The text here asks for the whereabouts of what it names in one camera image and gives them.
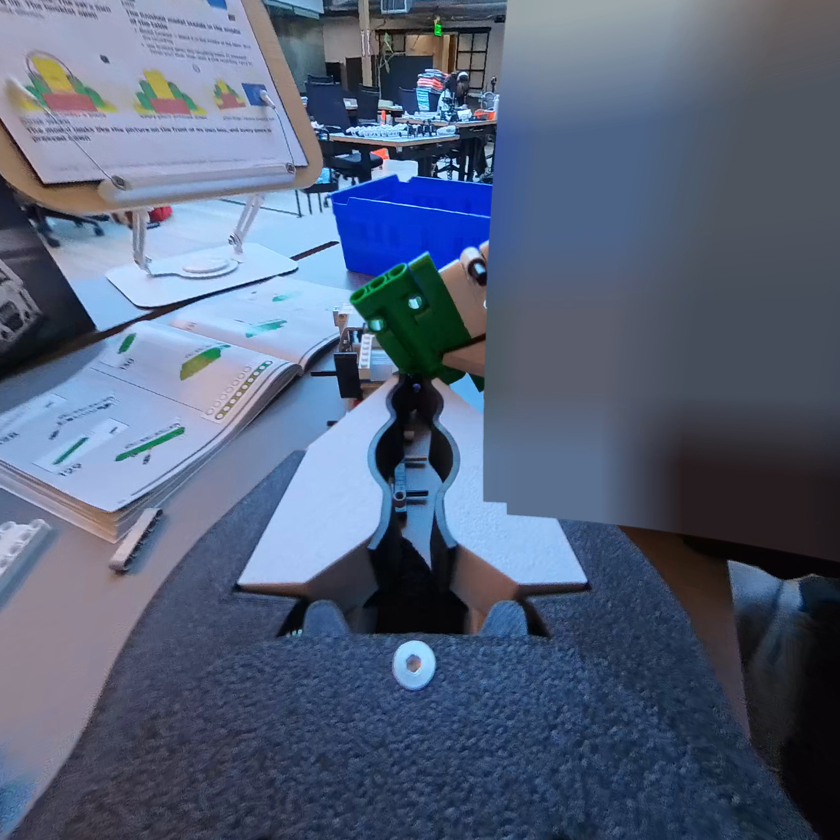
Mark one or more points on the long background table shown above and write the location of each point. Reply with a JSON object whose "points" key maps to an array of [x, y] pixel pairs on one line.
{"points": [[394, 136]]}

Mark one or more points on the lego truck model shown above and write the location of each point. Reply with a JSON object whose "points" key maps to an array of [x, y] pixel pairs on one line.
{"points": [[354, 361]]}

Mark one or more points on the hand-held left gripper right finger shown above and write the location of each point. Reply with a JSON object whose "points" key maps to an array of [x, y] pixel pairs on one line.
{"points": [[485, 558]]}

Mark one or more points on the blue plastic bin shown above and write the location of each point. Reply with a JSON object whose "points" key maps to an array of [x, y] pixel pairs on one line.
{"points": [[407, 223]]}

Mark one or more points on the person's leg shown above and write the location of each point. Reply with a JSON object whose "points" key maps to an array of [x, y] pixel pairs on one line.
{"points": [[787, 656]]}

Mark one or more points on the black office chair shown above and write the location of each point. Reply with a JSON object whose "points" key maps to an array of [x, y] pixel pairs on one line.
{"points": [[341, 111]]}

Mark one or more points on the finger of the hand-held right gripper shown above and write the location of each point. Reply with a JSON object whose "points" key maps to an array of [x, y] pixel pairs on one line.
{"points": [[472, 359], [469, 308]]}

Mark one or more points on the white lego beam orange pin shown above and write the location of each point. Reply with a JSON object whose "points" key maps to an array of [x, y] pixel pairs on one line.
{"points": [[134, 541]]}

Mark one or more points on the wooden document stand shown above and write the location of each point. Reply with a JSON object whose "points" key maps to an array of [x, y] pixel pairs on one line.
{"points": [[216, 275]]}

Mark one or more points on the green lego piece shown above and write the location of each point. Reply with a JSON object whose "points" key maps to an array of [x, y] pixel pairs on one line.
{"points": [[407, 328]]}

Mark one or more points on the small grey lego piece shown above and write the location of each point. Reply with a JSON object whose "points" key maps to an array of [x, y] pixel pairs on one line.
{"points": [[400, 492]]}

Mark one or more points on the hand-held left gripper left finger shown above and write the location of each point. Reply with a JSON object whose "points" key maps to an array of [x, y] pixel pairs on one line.
{"points": [[321, 518]]}

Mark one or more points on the lego instruction booklet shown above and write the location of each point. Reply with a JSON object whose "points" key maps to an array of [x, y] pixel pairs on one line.
{"points": [[164, 407]]}

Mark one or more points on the red bag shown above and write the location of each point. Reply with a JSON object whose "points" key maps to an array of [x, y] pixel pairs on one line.
{"points": [[161, 214]]}

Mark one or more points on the printed instruction sheet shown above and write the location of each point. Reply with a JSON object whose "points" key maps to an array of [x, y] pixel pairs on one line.
{"points": [[164, 65]]}

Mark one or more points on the black lego set box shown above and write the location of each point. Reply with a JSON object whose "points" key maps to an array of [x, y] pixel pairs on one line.
{"points": [[26, 308]]}

